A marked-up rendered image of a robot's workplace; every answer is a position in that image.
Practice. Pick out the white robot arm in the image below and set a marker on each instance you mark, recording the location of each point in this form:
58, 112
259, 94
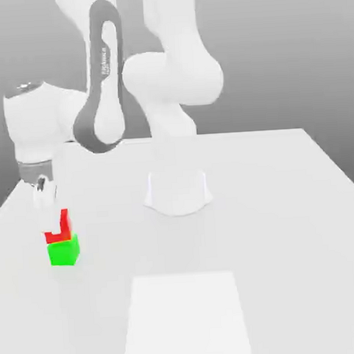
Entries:
171, 77

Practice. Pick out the small green cube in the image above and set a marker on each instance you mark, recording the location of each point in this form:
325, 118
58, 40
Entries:
63, 254

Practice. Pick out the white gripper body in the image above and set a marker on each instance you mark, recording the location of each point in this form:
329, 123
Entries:
45, 198

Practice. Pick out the small red cube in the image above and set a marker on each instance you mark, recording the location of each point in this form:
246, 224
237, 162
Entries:
65, 223

